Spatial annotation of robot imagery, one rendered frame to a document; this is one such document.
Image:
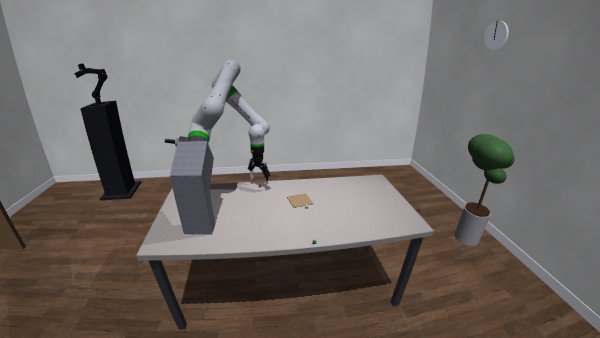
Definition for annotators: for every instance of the tan mat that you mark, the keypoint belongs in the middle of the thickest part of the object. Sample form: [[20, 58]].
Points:
[[300, 200]]

